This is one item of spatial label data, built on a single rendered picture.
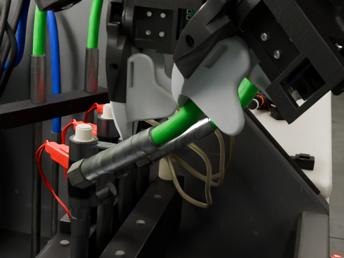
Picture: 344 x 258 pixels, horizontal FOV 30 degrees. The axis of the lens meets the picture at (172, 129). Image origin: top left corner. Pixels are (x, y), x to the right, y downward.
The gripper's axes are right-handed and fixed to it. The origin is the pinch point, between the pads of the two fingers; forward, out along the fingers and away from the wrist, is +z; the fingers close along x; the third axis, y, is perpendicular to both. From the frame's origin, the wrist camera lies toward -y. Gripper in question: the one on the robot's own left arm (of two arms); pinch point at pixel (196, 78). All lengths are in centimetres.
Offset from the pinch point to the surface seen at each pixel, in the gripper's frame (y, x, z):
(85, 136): -5.3, 0.5, 19.4
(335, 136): -16, 302, 285
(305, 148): 3, 49, 47
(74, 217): 0.0, -2.0, 25.7
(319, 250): 16.8, 26.1, 31.2
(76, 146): -4.9, -0.7, 19.9
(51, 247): 0.3, -2.7, 33.5
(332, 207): 20, 202, 218
